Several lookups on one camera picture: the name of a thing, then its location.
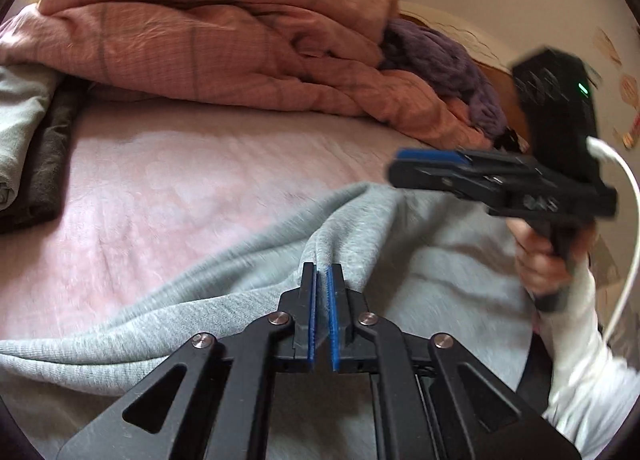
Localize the person's right forearm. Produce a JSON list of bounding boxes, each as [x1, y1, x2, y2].
[[537, 267, 640, 458]]

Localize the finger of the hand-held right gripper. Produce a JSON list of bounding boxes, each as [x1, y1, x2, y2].
[[394, 147, 528, 171], [388, 162, 507, 205]]

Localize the person's right hand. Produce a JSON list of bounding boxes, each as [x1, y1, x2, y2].
[[506, 217, 597, 301]]

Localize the pink wall sticker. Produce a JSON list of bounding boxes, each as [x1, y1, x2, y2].
[[621, 114, 640, 151], [617, 74, 640, 110], [592, 27, 623, 65]]

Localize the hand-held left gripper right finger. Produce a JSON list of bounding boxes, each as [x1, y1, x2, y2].
[[326, 263, 581, 460]]

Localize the grey sweat pants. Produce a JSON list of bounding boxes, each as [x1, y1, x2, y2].
[[0, 182, 556, 460]]

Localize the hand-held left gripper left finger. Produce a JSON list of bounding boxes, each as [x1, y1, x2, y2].
[[57, 262, 317, 460]]

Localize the dark grey folded garment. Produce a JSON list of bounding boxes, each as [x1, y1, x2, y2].
[[0, 77, 93, 235]]

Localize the cream carved headboard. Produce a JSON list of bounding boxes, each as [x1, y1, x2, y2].
[[397, 2, 533, 141]]

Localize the white cable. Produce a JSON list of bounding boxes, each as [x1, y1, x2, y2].
[[586, 136, 640, 347]]

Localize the pink checked quilt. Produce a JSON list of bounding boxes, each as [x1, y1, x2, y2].
[[0, 0, 493, 151]]

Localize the purple fuzzy blanket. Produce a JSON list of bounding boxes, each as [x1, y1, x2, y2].
[[380, 20, 508, 138]]

